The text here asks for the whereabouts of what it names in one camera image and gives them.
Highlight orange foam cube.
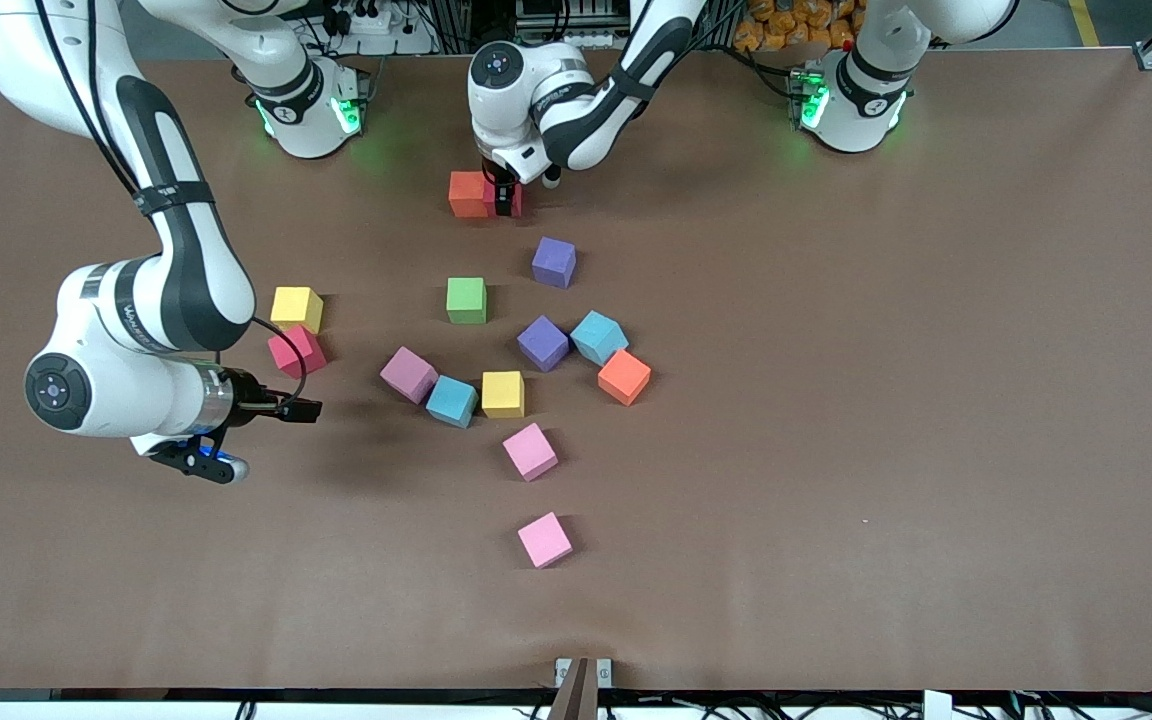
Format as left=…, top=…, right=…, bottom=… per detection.
left=449, top=170, right=489, bottom=219
left=597, top=348, right=653, bottom=407

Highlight orange packets pile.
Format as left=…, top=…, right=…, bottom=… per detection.
left=736, top=0, right=862, bottom=53

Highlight purple foam cube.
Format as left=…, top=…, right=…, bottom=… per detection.
left=516, top=315, right=571, bottom=373
left=532, top=236, right=578, bottom=290

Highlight blue foam cube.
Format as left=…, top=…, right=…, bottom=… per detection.
left=425, top=375, right=480, bottom=429
left=570, top=310, right=630, bottom=367

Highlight white equipment box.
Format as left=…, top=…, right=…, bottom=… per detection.
left=516, top=0, right=629, bottom=47

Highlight white power strip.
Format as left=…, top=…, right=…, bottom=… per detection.
left=308, top=0, right=437, bottom=56

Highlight pink foam cube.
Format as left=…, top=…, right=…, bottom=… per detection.
left=502, top=422, right=559, bottom=483
left=517, top=511, right=574, bottom=570
left=379, top=346, right=439, bottom=405

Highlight brown table cover sheet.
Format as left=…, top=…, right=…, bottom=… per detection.
left=0, top=50, right=1152, bottom=693

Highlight yellow foam cube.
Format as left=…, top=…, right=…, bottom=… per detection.
left=481, top=371, right=526, bottom=420
left=270, top=286, right=325, bottom=335

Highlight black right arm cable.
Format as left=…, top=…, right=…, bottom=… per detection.
left=36, top=0, right=309, bottom=401

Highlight aluminium frame post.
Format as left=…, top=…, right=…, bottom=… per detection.
left=436, top=0, right=469, bottom=53
left=708, top=0, right=743, bottom=49

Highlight red foam cube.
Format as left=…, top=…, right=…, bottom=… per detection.
left=482, top=172, right=525, bottom=219
left=267, top=325, right=328, bottom=381

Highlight green foam cube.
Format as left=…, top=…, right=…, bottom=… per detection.
left=446, top=277, right=489, bottom=326

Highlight small metal bracket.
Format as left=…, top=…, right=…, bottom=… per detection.
left=554, top=657, right=613, bottom=691

